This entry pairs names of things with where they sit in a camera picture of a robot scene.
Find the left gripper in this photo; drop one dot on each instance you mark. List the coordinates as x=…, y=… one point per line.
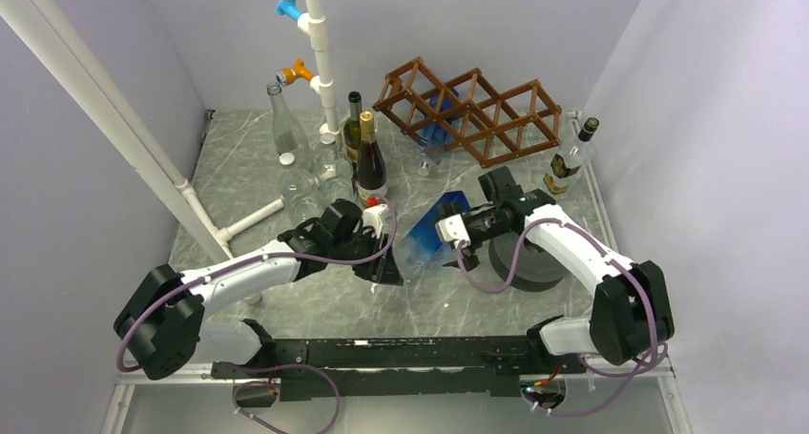
x=383, y=270

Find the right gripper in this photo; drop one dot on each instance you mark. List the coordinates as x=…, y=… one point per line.
x=471, y=260

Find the clear bottle chrome cap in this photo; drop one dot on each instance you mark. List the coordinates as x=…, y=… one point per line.
x=422, y=245

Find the brown bottle gold foil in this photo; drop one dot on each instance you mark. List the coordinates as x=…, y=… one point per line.
x=371, y=170

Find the large clear bottle white stopper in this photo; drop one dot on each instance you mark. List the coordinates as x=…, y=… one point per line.
x=333, y=170

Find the clear square bottle black cap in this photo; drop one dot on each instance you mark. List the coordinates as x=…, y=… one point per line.
x=571, y=159

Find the blue bottle silver cap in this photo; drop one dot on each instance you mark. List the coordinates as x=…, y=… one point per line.
x=433, y=139

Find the green bottle grey cap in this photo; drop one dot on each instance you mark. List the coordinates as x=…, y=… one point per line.
x=351, y=128

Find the clear bottle dark label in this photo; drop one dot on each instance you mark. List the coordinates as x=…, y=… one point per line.
x=287, y=132

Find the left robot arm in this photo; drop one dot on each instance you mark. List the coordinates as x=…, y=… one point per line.
x=168, y=321

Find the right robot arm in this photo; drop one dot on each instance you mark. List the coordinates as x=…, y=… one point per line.
x=630, y=317

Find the brown wooden wine rack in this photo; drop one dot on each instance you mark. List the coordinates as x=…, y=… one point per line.
x=491, y=125

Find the dark grey foam spool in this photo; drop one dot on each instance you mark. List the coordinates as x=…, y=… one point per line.
x=536, y=270

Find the clear glass jar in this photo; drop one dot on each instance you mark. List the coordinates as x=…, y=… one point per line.
x=301, y=195

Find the small silver cap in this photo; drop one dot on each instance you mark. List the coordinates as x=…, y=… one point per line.
x=287, y=159

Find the orange tap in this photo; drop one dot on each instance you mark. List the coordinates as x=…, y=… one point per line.
x=288, y=75

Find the white pvc pipe stand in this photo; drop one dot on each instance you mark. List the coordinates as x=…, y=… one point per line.
x=323, y=83

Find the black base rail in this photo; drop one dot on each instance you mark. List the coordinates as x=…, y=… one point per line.
x=496, y=365

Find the white diagonal frame pipe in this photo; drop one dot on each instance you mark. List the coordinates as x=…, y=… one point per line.
x=48, y=33

